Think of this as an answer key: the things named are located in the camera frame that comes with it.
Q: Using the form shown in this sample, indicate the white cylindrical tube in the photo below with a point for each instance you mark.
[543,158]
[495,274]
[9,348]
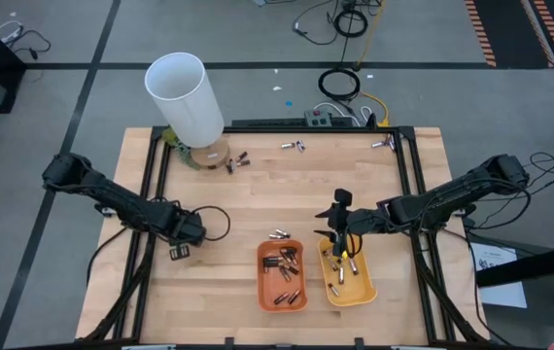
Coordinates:
[184,97]

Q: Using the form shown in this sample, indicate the orange plastic bin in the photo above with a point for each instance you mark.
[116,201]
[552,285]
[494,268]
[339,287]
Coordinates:
[269,291]

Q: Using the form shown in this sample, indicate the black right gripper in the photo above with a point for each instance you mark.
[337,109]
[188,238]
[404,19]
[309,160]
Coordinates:
[359,221]

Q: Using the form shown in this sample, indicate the white printed paper sheet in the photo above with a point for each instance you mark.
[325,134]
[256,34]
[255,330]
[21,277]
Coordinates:
[505,294]

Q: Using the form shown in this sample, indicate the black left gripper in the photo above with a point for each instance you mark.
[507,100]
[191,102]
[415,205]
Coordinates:
[187,231]

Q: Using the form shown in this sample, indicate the black flat bar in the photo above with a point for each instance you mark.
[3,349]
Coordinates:
[267,123]

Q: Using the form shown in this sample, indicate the black desk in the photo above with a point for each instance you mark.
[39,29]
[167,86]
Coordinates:
[539,262]

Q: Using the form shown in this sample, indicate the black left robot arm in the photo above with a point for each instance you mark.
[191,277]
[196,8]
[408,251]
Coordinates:
[112,199]

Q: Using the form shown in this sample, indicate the black and copper battery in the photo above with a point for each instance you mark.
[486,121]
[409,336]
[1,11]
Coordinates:
[285,255]
[281,298]
[266,265]
[243,163]
[292,269]
[241,156]
[231,166]
[275,259]
[284,273]
[293,255]
[274,264]
[294,296]

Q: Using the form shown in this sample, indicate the yellow plastic bin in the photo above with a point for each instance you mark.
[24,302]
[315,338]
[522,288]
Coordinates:
[362,291]

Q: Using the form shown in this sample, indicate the grey power strip red switch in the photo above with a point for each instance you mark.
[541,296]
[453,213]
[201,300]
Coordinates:
[320,118]

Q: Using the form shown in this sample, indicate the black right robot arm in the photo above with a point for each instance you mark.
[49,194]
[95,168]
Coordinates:
[452,194]

